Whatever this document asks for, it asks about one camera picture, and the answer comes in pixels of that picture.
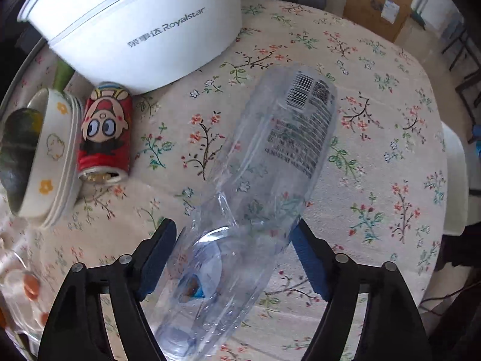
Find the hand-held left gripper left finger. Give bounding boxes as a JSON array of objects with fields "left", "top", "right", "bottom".
[{"left": 38, "top": 218, "right": 177, "bottom": 361}]

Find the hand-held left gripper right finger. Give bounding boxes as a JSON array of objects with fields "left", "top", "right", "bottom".
[{"left": 291, "top": 220, "right": 434, "bottom": 361}]

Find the clear plastic bottle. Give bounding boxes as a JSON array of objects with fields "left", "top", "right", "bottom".
[{"left": 154, "top": 64, "right": 339, "bottom": 358}]

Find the red cartoon drink can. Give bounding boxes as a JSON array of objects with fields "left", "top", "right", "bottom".
[{"left": 77, "top": 82, "right": 133, "bottom": 185}]

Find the clear glass with orange dots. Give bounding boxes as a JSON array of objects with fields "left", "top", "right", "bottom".
[{"left": 0, "top": 248, "right": 49, "bottom": 350}]

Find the flower print ceramic bowl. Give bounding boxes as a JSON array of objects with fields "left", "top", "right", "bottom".
[{"left": 15, "top": 87, "right": 85, "bottom": 228}]

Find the white chair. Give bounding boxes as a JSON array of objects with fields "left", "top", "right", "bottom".
[{"left": 441, "top": 120, "right": 470, "bottom": 236}]

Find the dark green squash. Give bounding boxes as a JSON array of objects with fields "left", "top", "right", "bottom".
[{"left": 0, "top": 108, "right": 44, "bottom": 213}]

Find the green vegetable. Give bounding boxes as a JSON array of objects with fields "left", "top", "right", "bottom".
[{"left": 53, "top": 60, "right": 74, "bottom": 93}]

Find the black metal chair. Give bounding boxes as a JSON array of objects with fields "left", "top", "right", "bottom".
[{"left": 441, "top": 11, "right": 481, "bottom": 110}]

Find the white electric cooking pot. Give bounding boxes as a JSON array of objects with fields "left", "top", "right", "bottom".
[{"left": 17, "top": 0, "right": 352, "bottom": 94}]

